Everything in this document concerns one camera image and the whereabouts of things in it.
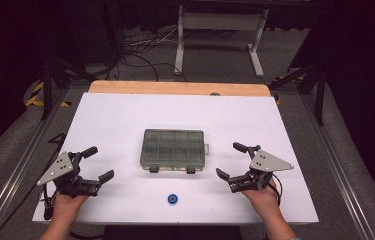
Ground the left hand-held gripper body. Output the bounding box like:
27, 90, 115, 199
36, 151, 103, 198

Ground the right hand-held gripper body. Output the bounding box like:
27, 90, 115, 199
228, 149, 295, 194

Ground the clear plastic compartment box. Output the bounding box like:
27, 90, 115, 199
139, 128, 211, 175

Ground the person's left hand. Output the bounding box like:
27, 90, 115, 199
52, 193, 89, 221

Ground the person's right hand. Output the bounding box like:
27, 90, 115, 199
241, 179, 281, 219

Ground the yellow black floor tape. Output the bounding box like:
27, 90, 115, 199
24, 81, 72, 108

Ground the black metal stand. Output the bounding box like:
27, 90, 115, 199
268, 61, 327, 127
38, 0, 98, 122

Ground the wooden table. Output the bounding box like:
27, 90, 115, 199
88, 80, 272, 98

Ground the white metal stand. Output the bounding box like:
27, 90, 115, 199
173, 4, 270, 78

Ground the black triangular bracket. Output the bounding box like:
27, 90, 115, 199
47, 132, 67, 145

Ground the aluminium floor rail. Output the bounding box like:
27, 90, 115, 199
0, 88, 73, 240
299, 93, 375, 240

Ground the bundle of floor cables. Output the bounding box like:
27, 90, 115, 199
116, 25, 189, 83

